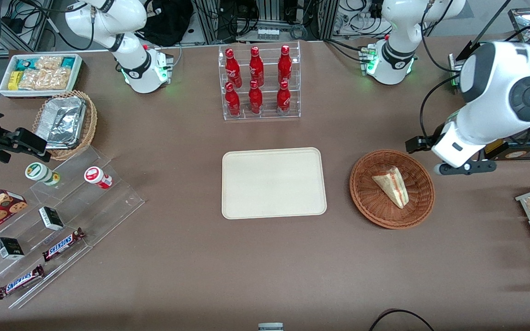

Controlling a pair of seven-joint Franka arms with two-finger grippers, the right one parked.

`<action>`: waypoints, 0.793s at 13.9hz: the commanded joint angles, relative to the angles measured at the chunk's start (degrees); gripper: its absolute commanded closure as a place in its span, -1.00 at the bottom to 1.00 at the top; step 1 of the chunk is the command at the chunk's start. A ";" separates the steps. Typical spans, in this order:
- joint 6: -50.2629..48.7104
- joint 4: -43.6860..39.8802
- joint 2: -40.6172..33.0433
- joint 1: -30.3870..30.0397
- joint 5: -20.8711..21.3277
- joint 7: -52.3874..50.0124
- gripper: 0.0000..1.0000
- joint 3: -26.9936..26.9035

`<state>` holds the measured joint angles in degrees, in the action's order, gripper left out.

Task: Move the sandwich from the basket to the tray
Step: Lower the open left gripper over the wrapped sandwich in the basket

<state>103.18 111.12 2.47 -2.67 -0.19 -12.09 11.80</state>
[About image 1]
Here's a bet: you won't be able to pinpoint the black device with yellow label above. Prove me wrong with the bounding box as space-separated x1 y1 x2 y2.
483 125 530 162

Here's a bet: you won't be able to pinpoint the brown wicker basket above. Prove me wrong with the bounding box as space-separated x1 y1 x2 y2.
349 148 436 230

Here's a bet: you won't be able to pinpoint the Snickers chocolate bar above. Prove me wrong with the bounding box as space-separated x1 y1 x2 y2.
41 227 86 263
0 264 45 300

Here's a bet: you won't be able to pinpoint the small black box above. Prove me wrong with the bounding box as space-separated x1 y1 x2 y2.
38 206 65 231
0 237 25 261

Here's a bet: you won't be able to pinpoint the stacked aluminium foil trays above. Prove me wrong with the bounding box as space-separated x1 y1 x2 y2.
35 96 87 149

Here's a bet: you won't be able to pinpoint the red cola bottle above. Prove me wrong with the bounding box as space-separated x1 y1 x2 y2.
277 80 292 115
225 82 242 117
277 45 293 85
249 46 265 87
225 48 243 88
248 80 264 115

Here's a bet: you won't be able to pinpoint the black cable loop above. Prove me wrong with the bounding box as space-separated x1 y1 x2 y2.
368 308 436 331

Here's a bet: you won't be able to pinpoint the light wicker basket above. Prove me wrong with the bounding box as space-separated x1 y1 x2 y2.
32 90 98 161

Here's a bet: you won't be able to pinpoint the cream plastic tray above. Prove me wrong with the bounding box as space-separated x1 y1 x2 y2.
221 147 328 220

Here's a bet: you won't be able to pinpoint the shiny metal box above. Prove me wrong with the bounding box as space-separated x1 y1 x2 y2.
507 8 530 45

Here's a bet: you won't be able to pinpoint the wrapped triangle sandwich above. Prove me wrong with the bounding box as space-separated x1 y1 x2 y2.
371 166 410 210

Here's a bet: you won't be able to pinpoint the clear rice cracker bag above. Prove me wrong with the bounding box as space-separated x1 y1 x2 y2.
44 68 73 91
36 56 64 71
18 69 47 91

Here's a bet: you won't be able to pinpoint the white plastic snack bin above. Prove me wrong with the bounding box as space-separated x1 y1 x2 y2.
0 53 84 99

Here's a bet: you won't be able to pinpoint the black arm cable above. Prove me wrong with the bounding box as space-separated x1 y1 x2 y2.
419 74 462 139

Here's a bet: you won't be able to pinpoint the clear acrylic stepped shelf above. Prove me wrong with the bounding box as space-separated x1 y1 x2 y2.
0 144 145 310

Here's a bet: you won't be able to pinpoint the red capped white jar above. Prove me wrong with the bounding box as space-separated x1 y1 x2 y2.
84 166 113 190

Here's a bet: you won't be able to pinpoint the black bag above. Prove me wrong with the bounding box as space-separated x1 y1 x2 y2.
138 0 195 47

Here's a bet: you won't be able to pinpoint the clear acrylic bottle rack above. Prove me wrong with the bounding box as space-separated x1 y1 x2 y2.
218 41 302 121

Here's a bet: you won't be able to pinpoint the green capped white jar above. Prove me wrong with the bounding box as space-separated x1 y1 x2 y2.
25 162 61 187

